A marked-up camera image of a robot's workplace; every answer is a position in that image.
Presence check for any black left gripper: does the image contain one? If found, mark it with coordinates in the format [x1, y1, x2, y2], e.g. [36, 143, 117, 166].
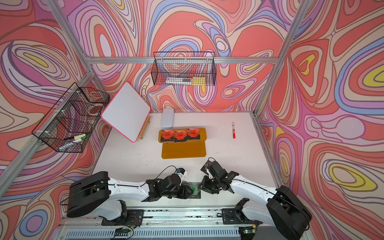
[161, 184, 196, 200]

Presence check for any green tea bag large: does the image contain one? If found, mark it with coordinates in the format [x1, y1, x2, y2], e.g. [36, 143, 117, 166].
[188, 182, 201, 199]

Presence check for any red tea bag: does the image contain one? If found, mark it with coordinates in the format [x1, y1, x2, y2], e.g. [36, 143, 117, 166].
[187, 128, 201, 140]
[160, 130, 175, 143]
[174, 130, 188, 143]

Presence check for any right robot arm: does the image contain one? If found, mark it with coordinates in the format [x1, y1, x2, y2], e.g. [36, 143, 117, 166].
[199, 160, 313, 240]

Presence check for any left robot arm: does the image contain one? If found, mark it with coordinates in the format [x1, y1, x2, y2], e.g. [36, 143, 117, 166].
[61, 168, 194, 224]

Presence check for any yellow wooden two-tier shelf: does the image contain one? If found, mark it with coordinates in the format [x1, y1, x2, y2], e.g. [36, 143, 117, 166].
[158, 128, 207, 160]

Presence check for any red whiteboard marker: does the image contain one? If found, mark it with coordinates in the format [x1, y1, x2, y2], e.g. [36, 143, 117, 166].
[232, 122, 236, 139]

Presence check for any wooden whiteboard stand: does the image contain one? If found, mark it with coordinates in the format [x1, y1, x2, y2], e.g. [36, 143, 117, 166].
[139, 116, 151, 140]

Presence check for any white plastic box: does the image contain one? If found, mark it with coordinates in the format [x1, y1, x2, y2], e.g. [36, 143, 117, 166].
[161, 108, 175, 130]

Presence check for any pink-framed whiteboard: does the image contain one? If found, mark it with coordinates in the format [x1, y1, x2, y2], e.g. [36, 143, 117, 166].
[101, 83, 151, 143]

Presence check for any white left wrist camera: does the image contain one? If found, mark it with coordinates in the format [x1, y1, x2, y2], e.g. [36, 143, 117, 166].
[176, 168, 188, 179]

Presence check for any black wire basket back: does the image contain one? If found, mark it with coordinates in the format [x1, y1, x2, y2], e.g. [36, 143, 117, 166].
[151, 51, 217, 86]

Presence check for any black wire basket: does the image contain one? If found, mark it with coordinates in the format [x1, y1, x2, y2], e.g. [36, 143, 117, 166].
[32, 83, 111, 153]
[151, 51, 217, 86]

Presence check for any black wire basket left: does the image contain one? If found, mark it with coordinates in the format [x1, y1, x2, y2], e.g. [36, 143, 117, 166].
[32, 83, 111, 153]

